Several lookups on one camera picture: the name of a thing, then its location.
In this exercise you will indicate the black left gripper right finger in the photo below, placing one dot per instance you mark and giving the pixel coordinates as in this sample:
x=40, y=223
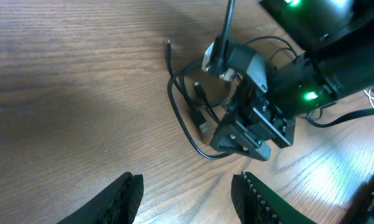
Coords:
x=255, y=202

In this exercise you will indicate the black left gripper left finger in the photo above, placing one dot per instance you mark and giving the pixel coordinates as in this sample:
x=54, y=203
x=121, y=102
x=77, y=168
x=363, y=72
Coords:
x=117, y=203

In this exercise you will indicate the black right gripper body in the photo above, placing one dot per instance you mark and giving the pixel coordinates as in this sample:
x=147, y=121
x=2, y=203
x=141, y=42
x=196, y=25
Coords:
x=251, y=120

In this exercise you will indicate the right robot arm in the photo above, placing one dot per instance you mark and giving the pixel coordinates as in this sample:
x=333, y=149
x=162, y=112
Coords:
x=337, y=39

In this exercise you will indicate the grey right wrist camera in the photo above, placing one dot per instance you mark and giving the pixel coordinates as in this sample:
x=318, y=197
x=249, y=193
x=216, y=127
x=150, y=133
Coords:
x=236, y=58

